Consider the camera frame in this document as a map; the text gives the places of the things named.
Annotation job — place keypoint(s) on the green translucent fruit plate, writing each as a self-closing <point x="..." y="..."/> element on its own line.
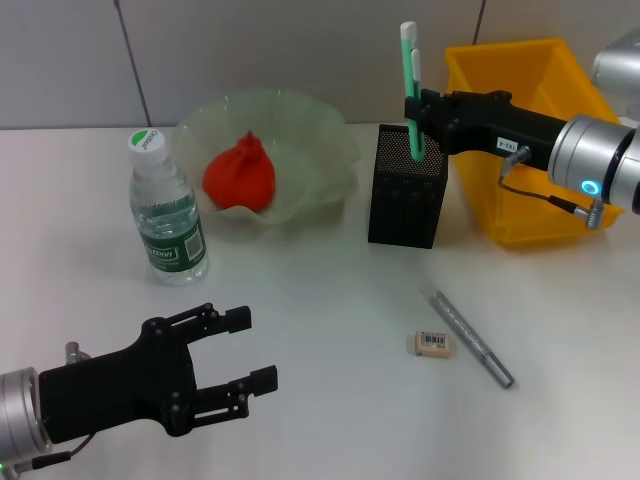
<point x="310" y="150"/>

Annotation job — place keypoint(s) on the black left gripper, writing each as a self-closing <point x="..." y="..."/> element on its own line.
<point x="115" y="390"/>

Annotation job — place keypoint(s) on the green utility knife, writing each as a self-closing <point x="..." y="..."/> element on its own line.
<point x="410" y="65"/>

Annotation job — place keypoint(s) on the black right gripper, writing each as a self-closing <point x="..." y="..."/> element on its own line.
<point x="490" y="125"/>

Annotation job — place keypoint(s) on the clear water bottle green label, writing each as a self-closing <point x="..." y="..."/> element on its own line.
<point x="170" y="225"/>

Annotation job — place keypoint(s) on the yellow plastic bin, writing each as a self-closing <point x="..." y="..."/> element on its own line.
<point x="530" y="70"/>

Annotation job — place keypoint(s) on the silver pen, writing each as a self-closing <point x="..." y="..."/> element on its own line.
<point x="475" y="340"/>

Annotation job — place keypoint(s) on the beige eraser with barcode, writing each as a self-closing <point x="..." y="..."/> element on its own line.
<point x="434" y="344"/>

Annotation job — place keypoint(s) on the black mesh pen holder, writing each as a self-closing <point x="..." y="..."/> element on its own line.
<point x="407" y="200"/>

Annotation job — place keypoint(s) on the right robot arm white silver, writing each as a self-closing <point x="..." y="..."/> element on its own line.
<point x="600" y="160"/>

